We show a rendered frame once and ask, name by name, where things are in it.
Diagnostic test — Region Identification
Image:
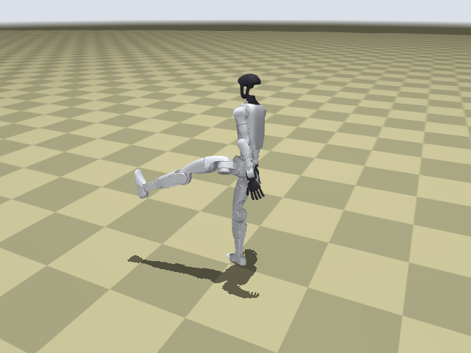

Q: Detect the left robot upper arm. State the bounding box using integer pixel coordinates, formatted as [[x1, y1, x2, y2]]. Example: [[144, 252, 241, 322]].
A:
[[233, 106, 250, 146]]

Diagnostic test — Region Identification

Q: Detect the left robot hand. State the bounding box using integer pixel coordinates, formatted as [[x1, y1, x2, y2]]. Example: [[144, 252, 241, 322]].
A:
[[246, 169, 265, 200]]

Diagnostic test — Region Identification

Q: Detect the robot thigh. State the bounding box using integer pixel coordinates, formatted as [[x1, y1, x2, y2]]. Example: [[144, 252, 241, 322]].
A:
[[232, 172, 259, 221], [178, 156, 237, 185]]

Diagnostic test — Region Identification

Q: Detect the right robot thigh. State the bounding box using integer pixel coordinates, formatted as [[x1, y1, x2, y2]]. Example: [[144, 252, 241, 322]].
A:
[[232, 172, 259, 221]]

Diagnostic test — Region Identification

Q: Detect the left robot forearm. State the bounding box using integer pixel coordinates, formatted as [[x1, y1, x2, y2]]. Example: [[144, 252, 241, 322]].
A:
[[237, 139, 255, 178]]

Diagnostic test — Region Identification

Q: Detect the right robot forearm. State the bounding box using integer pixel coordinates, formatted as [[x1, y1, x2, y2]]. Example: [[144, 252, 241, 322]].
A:
[[252, 149, 260, 165]]

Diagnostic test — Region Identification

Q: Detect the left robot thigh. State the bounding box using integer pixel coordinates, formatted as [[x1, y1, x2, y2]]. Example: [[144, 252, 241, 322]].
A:
[[178, 156, 237, 185]]

